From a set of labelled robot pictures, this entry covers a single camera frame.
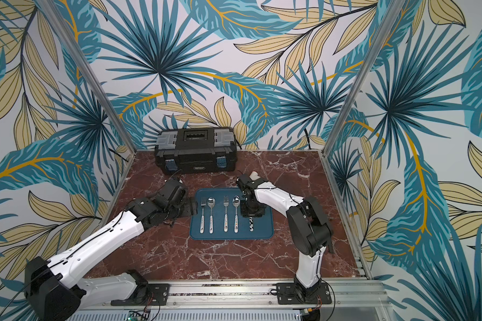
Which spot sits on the colourful letter handle fork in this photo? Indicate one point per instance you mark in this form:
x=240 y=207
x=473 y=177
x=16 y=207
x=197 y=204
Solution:
x=202 y=220

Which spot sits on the black plastic toolbox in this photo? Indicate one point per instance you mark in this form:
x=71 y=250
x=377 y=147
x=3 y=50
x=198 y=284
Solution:
x=199 y=150

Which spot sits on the left aluminium frame post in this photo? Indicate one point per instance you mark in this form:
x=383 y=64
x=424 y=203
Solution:
x=63 y=31

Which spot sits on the teal rectangular tray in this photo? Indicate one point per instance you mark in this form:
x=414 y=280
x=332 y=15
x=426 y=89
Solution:
x=263 y=226

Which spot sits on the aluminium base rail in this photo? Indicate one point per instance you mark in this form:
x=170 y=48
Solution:
x=263 y=299

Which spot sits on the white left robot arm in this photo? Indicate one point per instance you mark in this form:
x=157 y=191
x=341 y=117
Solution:
x=56 y=287

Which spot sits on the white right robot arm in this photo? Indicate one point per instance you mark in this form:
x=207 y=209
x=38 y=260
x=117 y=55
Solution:
x=310 y=228

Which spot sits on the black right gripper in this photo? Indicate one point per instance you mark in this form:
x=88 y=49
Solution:
x=249 y=204

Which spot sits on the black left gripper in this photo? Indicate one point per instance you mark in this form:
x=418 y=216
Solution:
x=183 y=199

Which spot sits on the white PVC tee fitting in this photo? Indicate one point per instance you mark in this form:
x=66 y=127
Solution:
x=254 y=175

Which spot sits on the Hello Kitty handle fork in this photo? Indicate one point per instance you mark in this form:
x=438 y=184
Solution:
x=226 y=204

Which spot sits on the right aluminium frame post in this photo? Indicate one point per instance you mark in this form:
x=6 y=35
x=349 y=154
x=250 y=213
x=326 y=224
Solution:
x=382 y=32

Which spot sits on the white cartoon handle spoon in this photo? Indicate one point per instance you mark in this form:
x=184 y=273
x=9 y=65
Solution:
x=211 y=204

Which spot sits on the Hello Kitty handle spoon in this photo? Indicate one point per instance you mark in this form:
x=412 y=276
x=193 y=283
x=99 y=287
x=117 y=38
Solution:
x=236 y=204

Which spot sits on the aluminium frame post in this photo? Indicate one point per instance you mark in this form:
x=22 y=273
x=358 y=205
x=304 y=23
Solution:
x=63 y=31
x=382 y=32

